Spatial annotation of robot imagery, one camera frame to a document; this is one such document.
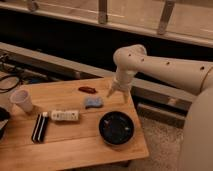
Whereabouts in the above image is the dark object at left edge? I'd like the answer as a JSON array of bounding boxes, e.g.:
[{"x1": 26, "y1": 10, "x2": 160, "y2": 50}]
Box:
[{"x1": 0, "y1": 107, "x2": 10, "y2": 139}]

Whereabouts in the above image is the black cable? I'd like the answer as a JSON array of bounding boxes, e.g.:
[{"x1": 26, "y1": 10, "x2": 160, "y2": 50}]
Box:
[{"x1": 0, "y1": 54, "x2": 24, "y2": 94}]

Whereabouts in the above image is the black and white striped box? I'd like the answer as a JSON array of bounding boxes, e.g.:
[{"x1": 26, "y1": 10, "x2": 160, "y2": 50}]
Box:
[{"x1": 31, "y1": 112, "x2": 49, "y2": 143}]

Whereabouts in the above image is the black round bowl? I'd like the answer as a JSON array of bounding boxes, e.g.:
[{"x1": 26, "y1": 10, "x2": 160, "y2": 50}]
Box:
[{"x1": 99, "y1": 111, "x2": 134, "y2": 145}]

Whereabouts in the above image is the dark red pepper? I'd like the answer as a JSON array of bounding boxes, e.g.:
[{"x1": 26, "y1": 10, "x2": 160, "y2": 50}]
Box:
[{"x1": 78, "y1": 86, "x2": 97, "y2": 94}]

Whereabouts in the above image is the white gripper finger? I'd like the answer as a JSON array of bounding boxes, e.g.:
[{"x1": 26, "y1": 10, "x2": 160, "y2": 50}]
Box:
[
  {"x1": 106, "y1": 88, "x2": 115, "y2": 98},
  {"x1": 123, "y1": 92, "x2": 129, "y2": 103}
]

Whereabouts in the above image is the blue sponge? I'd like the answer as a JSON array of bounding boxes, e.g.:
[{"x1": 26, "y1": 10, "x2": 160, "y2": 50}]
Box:
[{"x1": 84, "y1": 97, "x2": 103, "y2": 109}]

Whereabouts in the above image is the white plastic cup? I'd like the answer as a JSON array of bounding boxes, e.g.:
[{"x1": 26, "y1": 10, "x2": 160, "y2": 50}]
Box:
[{"x1": 10, "y1": 90, "x2": 33, "y2": 113}]

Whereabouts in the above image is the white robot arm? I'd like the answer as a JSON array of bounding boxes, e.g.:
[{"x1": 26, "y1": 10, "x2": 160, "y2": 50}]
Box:
[{"x1": 108, "y1": 44, "x2": 213, "y2": 171}]

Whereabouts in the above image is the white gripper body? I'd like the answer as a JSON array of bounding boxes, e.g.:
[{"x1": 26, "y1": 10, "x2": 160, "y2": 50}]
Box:
[{"x1": 111, "y1": 68, "x2": 135, "y2": 93}]

